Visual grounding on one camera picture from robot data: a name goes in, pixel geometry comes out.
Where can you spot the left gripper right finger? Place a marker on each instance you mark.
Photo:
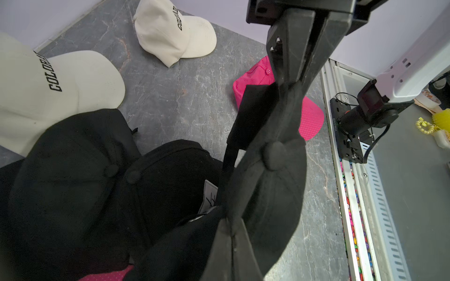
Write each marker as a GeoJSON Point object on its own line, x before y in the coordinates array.
{"type": "Point", "coordinates": [244, 264]}

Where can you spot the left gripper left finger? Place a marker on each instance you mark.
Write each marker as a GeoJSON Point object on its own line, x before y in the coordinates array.
{"type": "Point", "coordinates": [220, 262]}

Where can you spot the black cap with white label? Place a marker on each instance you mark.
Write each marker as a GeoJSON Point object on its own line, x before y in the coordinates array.
{"type": "Point", "coordinates": [166, 211]}

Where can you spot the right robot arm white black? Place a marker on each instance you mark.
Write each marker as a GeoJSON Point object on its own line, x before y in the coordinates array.
{"type": "Point", "coordinates": [400, 84]}

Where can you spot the pink cap right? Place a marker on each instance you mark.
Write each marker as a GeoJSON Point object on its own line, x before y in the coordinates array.
{"type": "Point", "coordinates": [261, 73]}

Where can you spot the pink cap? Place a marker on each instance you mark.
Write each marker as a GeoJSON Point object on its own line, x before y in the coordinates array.
{"type": "Point", "coordinates": [111, 276]}
{"type": "Point", "coordinates": [261, 73]}

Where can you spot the pink cap left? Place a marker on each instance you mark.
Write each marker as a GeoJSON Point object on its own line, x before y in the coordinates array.
{"type": "Point", "coordinates": [111, 276]}

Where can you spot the cream cap back right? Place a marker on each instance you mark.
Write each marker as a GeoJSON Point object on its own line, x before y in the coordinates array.
{"type": "Point", "coordinates": [164, 32]}

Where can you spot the cream cap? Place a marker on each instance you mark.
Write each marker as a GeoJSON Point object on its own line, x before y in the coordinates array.
{"type": "Point", "coordinates": [37, 92]}
{"type": "Point", "coordinates": [164, 32]}

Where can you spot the cream cap back centre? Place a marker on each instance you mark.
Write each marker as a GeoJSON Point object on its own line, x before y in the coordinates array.
{"type": "Point", "coordinates": [37, 92]}

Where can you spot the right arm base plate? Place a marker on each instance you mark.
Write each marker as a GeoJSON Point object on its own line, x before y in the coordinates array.
{"type": "Point", "coordinates": [349, 137]}

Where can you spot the white slotted cable duct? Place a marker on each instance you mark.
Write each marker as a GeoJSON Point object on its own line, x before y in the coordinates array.
{"type": "Point", "coordinates": [391, 261]}

